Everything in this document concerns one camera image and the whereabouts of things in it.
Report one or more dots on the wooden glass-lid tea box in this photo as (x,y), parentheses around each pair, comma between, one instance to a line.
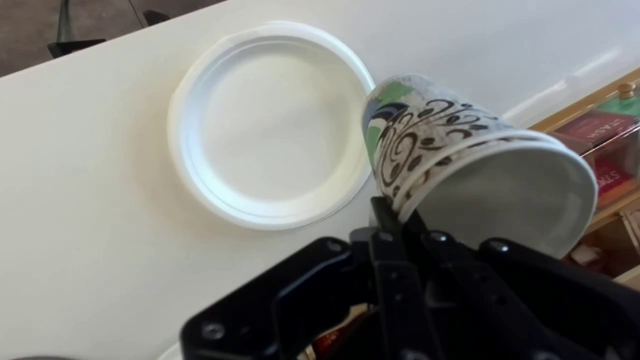
(601,127)

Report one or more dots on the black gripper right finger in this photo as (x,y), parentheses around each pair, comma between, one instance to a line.
(533,306)

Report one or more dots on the small white plastic plate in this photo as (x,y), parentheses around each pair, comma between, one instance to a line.
(266,127)

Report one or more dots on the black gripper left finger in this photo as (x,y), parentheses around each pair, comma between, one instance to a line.
(320,301)

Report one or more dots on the patterned paper coffee cup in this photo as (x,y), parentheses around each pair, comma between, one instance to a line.
(426,132)

